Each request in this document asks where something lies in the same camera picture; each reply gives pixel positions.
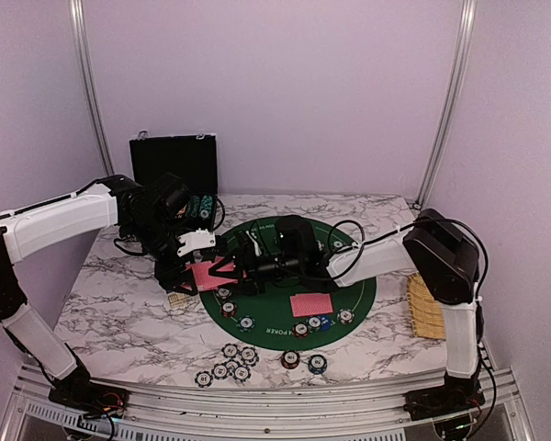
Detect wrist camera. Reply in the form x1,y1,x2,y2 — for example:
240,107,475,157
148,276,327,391
238,230,263,257
176,229,216,256

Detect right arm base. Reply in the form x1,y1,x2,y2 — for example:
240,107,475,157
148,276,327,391
403,386,486,421

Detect aluminium frame post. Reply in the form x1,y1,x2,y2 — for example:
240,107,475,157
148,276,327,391
413,0,478,209
68,0,115,175

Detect blue small blind button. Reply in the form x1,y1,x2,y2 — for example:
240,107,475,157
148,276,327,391
319,316,333,332

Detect gold blue card box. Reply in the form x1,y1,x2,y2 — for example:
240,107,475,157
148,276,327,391
167,293,198,310

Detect round green poker mat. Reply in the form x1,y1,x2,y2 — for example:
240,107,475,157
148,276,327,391
197,215,378,351

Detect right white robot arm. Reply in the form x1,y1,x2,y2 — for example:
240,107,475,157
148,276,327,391
208,209,488,412

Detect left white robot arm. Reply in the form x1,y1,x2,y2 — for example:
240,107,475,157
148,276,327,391
0,174,215,409

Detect red playing card deck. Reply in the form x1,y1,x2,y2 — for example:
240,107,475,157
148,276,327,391
186,261,235,291

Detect teal chip row in case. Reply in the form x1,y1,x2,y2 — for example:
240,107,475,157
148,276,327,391
198,195,214,220

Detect scattered blue ten chip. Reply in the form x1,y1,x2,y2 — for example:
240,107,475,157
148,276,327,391
225,359,240,372
211,363,230,380
232,366,251,382
221,344,239,359
195,370,213,388

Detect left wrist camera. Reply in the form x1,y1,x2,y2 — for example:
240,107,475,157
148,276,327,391
176,229,216,256

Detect green chip row in case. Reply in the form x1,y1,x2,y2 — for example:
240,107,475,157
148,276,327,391
186,196,201,219

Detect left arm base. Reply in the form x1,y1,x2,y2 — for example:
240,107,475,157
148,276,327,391
49,382,129,418

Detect right aluminium frame post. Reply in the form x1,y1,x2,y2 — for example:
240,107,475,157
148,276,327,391
413,0,478,209

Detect woven bamboo mat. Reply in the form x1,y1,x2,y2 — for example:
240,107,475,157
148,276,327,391
407,273,445,340

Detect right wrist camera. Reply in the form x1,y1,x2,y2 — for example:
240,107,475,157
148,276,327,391
238,230,263,257

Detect left aluminium frame post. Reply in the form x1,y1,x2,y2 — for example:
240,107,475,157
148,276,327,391
68,0,115,175

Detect red card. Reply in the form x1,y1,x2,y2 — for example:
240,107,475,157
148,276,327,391
290,293,333,318

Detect brown chip stack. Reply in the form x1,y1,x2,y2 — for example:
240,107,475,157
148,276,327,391
280,350,300,369

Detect black poker chip case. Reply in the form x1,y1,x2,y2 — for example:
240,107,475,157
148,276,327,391
129,134,218,229

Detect teal chip stack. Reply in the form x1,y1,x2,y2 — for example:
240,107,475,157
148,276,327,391
308,354,328,375

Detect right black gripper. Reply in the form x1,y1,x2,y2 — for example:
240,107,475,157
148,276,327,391
209,245,303,296

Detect front aluminium rail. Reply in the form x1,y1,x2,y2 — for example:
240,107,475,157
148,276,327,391
0,365,536,440

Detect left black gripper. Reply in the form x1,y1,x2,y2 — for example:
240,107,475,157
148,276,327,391
126,214,198,295

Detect blue chips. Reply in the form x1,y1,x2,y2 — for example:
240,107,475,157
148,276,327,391
214,288,232,300
337,309,354,325

